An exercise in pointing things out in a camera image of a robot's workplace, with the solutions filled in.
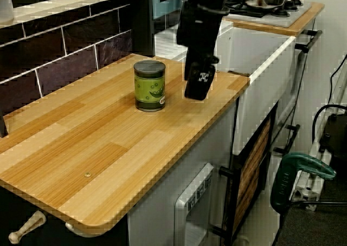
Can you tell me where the beige hutch shelf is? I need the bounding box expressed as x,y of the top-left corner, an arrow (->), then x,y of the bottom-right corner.
0,0 -> 149,29

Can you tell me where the thick black power cable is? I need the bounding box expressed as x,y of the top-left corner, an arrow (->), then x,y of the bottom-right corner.
311,102 -> 347,149

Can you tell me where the grey toy stove top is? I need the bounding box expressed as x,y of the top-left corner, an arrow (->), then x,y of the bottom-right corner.
224,0 -> 312,28

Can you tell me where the black drill cable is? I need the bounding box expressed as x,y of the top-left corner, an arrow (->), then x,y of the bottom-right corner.
279,200 -> 347,246

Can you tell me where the white toy sink basin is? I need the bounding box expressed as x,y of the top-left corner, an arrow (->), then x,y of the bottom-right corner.
153,20 -> 297,156

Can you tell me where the cream wall hook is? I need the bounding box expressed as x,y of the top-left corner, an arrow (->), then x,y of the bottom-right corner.
8,210 -> 47,244

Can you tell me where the black wood slat crate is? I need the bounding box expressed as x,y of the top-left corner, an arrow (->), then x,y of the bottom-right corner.
219,101 -> 279,246

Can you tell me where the black electronic box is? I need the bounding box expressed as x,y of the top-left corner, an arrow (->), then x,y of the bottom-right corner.
319,113 -> 347,153

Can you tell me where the green pea can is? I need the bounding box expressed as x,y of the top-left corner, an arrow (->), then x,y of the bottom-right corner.
133,60 -> 166,113

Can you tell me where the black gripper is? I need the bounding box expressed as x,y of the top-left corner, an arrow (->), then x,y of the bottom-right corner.
176,1 -> 226,102

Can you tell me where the wide dark hutch post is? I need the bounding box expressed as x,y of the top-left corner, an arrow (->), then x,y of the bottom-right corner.
131,0 -> 156,57

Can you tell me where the narrow dark hutch panel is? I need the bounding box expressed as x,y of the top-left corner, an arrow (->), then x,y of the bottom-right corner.
0,105 -> 9,138

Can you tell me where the grey ice dispenser panel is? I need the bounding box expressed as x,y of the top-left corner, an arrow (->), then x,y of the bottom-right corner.
174,162 -> 215,246

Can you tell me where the aluminium extrusion profile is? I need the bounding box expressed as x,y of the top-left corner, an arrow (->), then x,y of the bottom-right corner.
289,137 -> 337,212

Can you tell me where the white toy kitchen cabinet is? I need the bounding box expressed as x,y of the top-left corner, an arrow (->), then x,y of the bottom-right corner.
127,102 -> 239,246

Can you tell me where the black cabinet door handle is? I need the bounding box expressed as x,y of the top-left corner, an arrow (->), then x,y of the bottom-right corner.
210,164 -> 236,237

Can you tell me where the thin black cable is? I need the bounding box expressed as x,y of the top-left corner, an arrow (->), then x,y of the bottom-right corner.
329,53 -> 347,102

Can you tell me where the black oven handle bar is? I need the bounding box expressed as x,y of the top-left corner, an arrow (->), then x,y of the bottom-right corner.
294,29 -> 323,54

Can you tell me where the black drawer handle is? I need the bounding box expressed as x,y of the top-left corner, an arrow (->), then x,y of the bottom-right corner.
273,124 -> 301,155

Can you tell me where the dark tile backsplash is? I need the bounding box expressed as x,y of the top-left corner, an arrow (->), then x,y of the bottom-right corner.
0,3 -> 133,116

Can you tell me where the white wall hook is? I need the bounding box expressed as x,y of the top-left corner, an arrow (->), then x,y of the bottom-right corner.
64,221 -> 116,238

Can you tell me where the green power drill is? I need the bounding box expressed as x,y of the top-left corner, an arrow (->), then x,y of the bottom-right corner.
270,152 -> 337,213

